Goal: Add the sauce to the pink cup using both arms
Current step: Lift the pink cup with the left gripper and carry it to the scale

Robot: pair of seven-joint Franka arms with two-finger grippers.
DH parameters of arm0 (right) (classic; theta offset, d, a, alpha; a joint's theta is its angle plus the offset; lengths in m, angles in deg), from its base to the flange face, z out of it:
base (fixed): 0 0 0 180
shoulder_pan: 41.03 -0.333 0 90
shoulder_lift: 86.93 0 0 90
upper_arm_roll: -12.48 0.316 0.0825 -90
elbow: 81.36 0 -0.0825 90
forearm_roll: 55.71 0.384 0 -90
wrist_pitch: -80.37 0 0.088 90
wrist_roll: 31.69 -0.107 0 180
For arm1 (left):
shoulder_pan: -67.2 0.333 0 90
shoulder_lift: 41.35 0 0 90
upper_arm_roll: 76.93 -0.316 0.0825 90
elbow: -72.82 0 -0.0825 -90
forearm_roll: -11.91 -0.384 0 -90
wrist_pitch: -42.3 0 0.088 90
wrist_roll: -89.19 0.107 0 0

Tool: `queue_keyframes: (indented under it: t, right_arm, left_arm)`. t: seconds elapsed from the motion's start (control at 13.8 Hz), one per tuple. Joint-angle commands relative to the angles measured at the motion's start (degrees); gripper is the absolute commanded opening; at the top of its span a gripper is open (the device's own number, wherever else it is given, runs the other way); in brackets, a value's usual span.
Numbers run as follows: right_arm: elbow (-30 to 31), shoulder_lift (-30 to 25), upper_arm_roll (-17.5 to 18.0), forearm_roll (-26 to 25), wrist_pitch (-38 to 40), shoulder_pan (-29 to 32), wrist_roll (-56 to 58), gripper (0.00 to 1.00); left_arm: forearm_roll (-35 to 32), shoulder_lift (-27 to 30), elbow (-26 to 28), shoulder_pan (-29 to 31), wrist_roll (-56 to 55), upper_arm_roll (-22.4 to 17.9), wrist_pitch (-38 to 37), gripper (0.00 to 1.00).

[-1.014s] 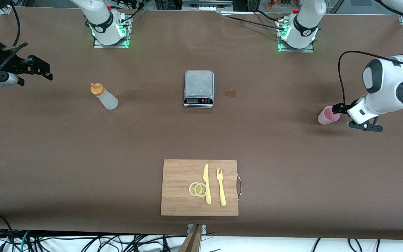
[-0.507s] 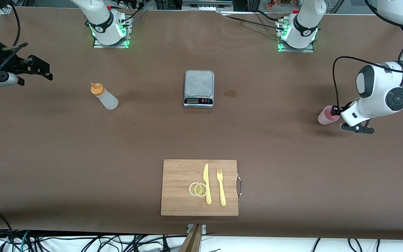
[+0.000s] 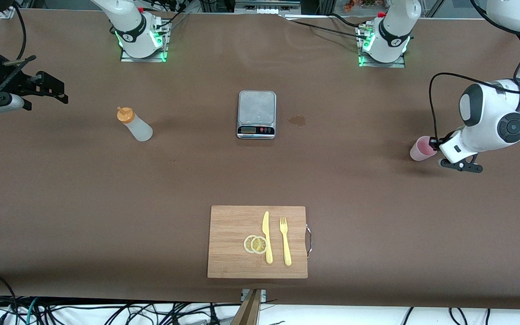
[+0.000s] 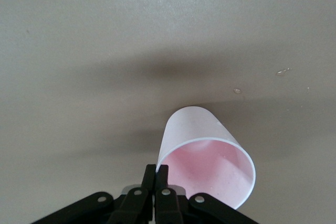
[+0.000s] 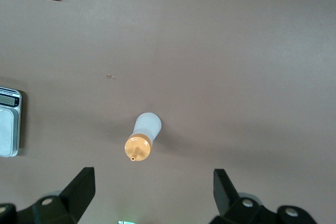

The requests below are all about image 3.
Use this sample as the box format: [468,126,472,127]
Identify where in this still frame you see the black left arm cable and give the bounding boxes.
[429,0,520,146]

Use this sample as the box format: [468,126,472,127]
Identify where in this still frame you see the silver digital kitchen scale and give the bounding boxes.
[237,90,277,139]

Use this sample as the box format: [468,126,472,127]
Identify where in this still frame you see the pink plastic cup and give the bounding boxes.
[409,135,439,162]

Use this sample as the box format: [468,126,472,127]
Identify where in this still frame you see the yellow plastic fork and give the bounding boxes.
[279,217,293,266]

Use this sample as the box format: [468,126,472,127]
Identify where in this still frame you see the clear sauce bottle orange cap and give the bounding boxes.
[116,107,153,142]

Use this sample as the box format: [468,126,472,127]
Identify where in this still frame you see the teal floor cable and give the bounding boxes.
[23,297,39,325]

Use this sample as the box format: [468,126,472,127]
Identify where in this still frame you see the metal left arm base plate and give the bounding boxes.
[358,25,406,68]

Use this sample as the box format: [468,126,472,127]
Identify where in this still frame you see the wooden cutting board metal handle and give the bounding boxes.
[207,205,313,279]

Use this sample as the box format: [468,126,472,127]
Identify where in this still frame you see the long black tabletop cable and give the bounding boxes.
[282,16,369,41]

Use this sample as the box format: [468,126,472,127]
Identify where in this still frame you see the yellow plastic knife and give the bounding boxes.
[262,211,274,265]

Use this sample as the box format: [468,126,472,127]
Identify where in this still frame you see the wooden beam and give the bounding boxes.
[232,289,263,325]

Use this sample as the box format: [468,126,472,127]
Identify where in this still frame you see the short black tabletop cable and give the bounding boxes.
[330,13,367,28]

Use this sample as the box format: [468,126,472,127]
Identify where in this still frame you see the white power strip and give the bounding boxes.
[246,5,288,14]

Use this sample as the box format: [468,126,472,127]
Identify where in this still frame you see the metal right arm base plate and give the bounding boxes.
[120,20,170,63]

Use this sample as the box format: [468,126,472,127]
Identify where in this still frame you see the brown table cover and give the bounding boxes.
[0,8,520,310]

